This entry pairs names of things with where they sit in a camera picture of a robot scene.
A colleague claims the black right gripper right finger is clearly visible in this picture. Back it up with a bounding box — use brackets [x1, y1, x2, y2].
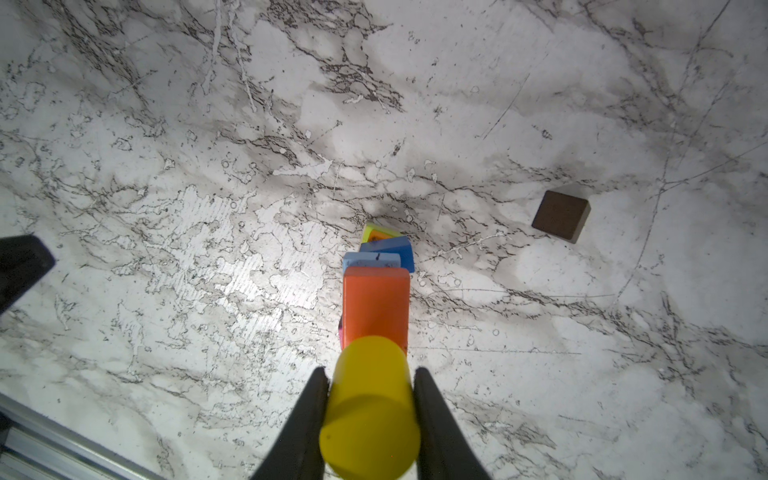
[413, 367, 490, 480]

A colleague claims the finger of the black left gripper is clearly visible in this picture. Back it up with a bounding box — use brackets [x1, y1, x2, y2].
[1, 235, 56, 313]

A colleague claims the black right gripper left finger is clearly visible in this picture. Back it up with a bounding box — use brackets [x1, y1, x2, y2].
[251, 367, 330, 480]

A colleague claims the yellow cylinder wood block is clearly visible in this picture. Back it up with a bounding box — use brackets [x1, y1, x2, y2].
[319, 336, 421, 479]

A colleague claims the red-orange wood block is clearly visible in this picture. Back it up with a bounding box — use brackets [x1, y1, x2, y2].
[342, 267, 410, 353]

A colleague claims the light blue wood block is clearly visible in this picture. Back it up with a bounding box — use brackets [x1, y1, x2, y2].
[342, 252, 401, 272]

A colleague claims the blue number wood cube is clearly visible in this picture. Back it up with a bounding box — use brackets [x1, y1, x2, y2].
[359, 236, 415, 273]

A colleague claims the orange wood block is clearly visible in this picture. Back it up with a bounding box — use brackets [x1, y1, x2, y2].
[368, 231, 391, 242]

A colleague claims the lime green wood cube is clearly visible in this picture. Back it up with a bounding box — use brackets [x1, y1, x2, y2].
[361, 223, 402, 243]

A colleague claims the dark brown wood block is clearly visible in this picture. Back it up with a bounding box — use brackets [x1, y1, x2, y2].
[532, 190, 591, 243]

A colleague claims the aluminium front rail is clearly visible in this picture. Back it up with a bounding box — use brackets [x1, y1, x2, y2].
[1, 395, 159, 479]

